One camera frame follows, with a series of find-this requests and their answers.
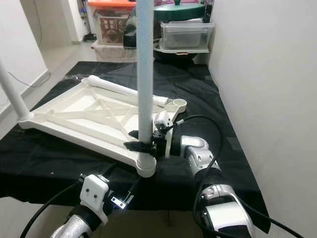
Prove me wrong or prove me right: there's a green-lidded clear storage bin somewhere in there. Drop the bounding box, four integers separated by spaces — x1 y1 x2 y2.
154 2 216 53

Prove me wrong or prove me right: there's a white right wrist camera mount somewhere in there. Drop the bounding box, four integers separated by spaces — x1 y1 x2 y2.
154 112 175 159

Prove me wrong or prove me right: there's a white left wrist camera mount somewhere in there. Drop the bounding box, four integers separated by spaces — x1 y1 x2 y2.
79 174 112 219

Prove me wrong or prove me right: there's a black tablecloth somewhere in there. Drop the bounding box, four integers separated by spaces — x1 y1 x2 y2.
0 61 272 234

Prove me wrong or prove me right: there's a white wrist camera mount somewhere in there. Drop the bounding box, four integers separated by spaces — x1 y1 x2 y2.
154 112 175 159
79 174 112 219

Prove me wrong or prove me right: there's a white plastic table leg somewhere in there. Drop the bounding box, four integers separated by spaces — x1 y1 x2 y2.
87 75 171 106
136 0 155 155
0 64 34 122

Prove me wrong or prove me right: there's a clear tape square patch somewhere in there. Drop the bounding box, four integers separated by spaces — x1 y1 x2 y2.
225 137 242 152

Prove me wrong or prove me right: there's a black round wok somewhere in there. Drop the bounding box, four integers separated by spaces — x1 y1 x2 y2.
154 42 211 63

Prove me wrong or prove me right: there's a white plastic table top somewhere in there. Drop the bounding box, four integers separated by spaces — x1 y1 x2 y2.
17 75 188 178

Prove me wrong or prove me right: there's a long black wall cable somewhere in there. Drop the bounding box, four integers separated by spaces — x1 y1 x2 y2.
7 69 53 90

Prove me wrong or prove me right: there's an orange-lidded clear storage bin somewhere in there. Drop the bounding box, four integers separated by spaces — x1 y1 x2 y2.
88 0 137 45

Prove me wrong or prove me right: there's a mop with green head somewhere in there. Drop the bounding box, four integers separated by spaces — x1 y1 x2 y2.
77 0 98 42

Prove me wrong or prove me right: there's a beige patterned cover cloth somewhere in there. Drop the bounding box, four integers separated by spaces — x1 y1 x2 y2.
93 44 139 63

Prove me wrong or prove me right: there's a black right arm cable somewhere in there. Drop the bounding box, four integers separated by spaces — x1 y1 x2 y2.
166 114 305 238

